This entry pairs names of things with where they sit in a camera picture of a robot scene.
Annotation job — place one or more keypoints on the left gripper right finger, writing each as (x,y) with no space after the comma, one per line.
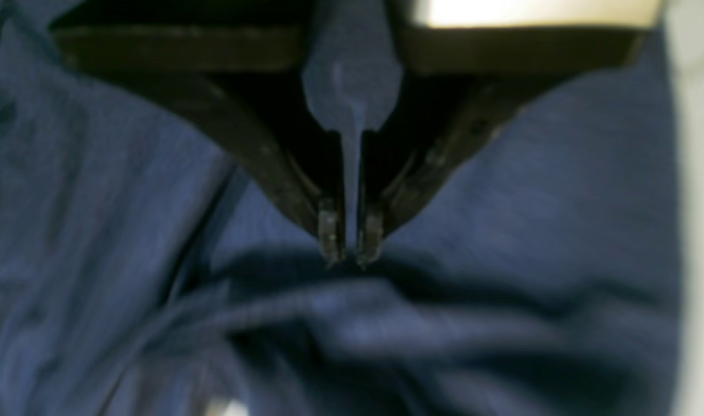
(469,67)

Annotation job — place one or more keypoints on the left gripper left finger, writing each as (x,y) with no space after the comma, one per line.
(232,69)

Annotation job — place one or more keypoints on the blue t-shirt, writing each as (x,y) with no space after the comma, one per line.
(143,273)

